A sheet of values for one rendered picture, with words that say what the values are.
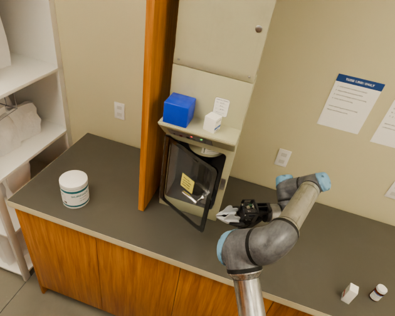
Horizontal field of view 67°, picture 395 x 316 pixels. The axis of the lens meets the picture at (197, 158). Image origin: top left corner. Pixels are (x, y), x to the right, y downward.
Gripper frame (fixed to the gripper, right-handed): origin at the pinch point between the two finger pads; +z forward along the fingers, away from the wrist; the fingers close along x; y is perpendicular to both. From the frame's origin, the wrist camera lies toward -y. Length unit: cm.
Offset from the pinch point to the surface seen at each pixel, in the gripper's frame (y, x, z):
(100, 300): -106, -6, 50
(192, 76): 37, -41, 12
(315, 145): -2, -45, -64
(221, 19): 59, -41, 6
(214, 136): 22.7, -21.8, 3.3
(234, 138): 23.0, -20.9, -4.6
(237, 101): 33.0, -31.3, -5.4
